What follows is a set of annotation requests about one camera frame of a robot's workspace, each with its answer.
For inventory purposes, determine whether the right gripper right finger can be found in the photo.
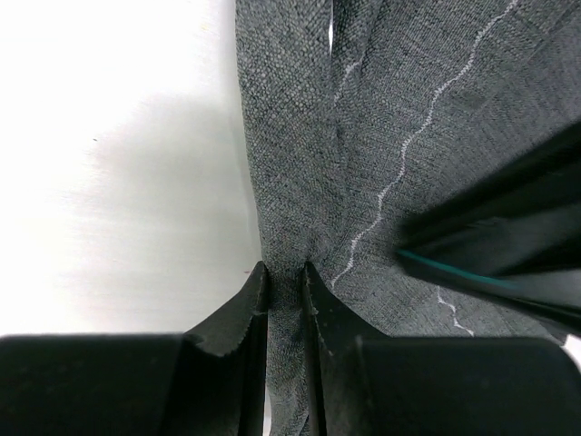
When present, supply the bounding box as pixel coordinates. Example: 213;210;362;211
301;263;580;435

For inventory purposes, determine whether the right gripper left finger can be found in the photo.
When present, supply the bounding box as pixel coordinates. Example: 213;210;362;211
1;263;269;435

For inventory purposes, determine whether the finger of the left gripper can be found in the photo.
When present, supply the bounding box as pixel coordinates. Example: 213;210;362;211
394;124;580;334

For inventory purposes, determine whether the grey cloth napkin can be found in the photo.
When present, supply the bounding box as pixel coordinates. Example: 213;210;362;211
235;1;580;435

